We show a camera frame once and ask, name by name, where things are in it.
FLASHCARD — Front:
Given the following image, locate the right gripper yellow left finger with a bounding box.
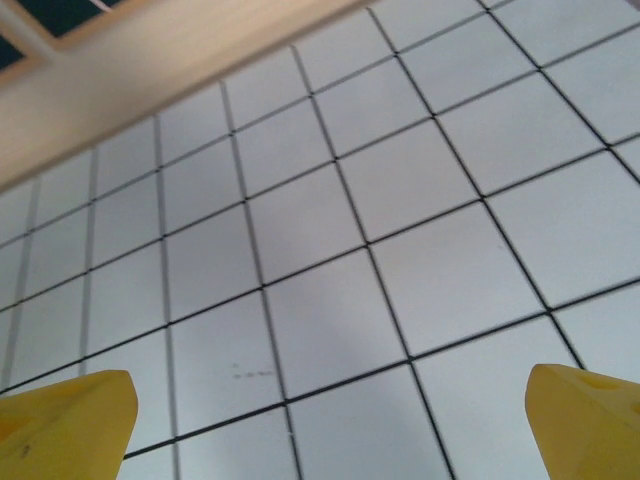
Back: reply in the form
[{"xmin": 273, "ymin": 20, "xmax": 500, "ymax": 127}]
[{"xmin": 0, "ymin": 369, "xmax": 140, "ymax": 480}]

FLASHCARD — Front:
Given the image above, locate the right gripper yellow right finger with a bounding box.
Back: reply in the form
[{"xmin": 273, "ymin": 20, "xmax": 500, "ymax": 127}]
[{"xmin": 524, "ymin": 363, "xmax": 640, "ymax": 480}]

